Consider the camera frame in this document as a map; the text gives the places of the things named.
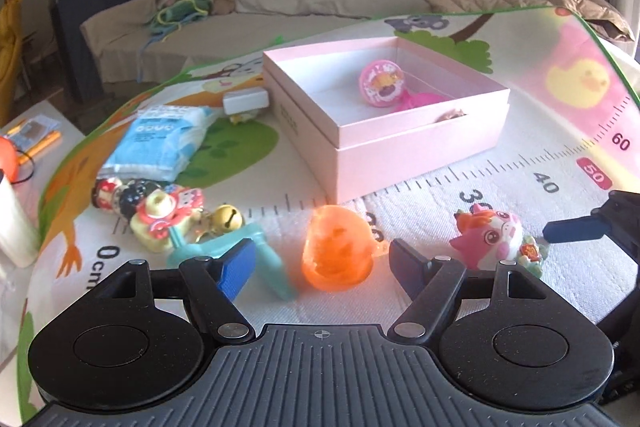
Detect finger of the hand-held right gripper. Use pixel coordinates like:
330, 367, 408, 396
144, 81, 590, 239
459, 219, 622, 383
542, 190, 640, 254

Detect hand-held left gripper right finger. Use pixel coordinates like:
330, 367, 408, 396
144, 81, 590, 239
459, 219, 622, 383
387, 238, 539, 343

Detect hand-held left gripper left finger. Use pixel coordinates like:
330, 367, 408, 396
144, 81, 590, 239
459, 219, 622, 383
106, 238, 257, 342

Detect teal plastic toy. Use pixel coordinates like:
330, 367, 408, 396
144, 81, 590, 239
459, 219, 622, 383
166, 222, 298, 300

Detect gold bell keychain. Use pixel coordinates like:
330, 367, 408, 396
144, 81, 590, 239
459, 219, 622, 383
207, 204, 244, 234

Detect orange translucent toy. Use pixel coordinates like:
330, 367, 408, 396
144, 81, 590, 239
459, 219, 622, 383
301, 205, 391, 293

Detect pink fox toy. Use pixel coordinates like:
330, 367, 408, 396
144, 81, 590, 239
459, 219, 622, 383
449, 202, 551, 280

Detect cream red cartoon figure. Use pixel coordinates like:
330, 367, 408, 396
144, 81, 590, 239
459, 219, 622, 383
129, 186, 206, 253

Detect pink cardboard box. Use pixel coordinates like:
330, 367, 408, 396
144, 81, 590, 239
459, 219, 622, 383
262, 36, 512, 204

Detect black haired doll figurine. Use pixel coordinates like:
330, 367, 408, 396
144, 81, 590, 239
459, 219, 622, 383
116, 179, 153, 218

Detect red capped doll figurine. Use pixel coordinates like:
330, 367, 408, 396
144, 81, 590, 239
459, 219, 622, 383
91, 177, 126, 210

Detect small yellow green toy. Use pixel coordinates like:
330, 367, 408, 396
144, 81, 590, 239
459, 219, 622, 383
229, 109, 266, 126

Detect blue tissue pack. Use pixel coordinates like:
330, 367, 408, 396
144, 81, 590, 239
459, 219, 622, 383
97, 104, 221, 182

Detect small white box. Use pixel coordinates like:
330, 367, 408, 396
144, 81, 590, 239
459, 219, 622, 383
222, 88, 271, 115

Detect pink round toy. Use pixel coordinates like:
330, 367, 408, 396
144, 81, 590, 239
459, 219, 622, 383
358, 60, 405, 108

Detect printed play mat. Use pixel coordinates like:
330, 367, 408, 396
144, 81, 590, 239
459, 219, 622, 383
0, 2, 640, 427

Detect white side table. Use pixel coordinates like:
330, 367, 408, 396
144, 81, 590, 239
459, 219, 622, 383
0, 99, 87, 268

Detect brown shiny cloth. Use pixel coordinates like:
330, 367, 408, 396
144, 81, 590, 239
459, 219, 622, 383
555, 0, 636, 42

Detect white cup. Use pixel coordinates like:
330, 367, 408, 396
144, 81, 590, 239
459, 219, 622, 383
0, 174, 42, 268

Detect yellow pencils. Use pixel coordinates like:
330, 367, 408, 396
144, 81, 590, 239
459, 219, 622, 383
10, 119, 62, 154

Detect clear card packet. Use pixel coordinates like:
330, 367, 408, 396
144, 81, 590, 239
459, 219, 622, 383
7, 117, 61, 148

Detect beige quilted blanket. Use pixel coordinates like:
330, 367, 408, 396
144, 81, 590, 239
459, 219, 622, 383
425, 0, 566, 14

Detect orange ball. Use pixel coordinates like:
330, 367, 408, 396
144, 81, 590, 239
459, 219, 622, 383
0, 137, 21, 182

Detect green knit cloth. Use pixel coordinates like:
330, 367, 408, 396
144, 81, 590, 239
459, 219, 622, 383
145, 0, 216, 38

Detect dark blue cabinet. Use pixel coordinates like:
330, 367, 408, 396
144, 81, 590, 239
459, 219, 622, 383
52, 0, 176, 102

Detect yellow chair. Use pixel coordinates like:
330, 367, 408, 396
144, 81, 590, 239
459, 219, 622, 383
0, 0, 24, 122

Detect black cable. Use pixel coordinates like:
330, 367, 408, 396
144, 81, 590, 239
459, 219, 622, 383
10, 151, 37, 184

